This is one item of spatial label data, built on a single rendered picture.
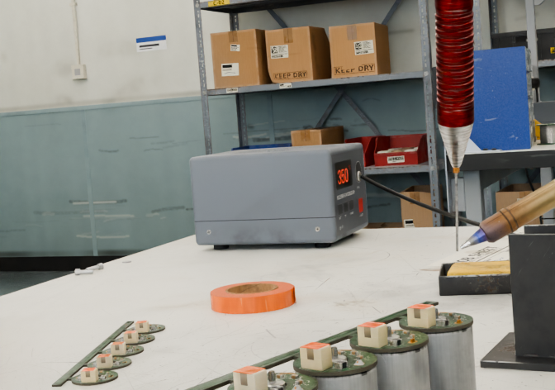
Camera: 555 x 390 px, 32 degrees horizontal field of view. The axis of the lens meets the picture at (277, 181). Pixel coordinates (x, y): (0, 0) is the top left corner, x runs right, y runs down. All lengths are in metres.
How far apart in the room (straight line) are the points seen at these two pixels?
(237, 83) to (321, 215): 3.98
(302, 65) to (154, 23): 1.20
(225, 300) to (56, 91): 5.39
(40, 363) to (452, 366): 0.32
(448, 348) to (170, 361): 0.26
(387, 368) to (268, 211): 0.65
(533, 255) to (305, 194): 0.46
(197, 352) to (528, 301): 0.19
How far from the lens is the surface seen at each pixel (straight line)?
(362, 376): 0.28
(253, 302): 0.67
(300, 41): 4.81
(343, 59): 4.74
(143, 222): 5.76
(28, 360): 0.60
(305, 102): 5.25
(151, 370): 0.55
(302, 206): 0.93
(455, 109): 0.29
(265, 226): 0.95
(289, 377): 0.28
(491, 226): 0.32
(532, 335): 0.51
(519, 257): 0.50
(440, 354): 0.33
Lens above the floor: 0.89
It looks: 4 degrees down
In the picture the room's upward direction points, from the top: 4 degrees counter-clockwise
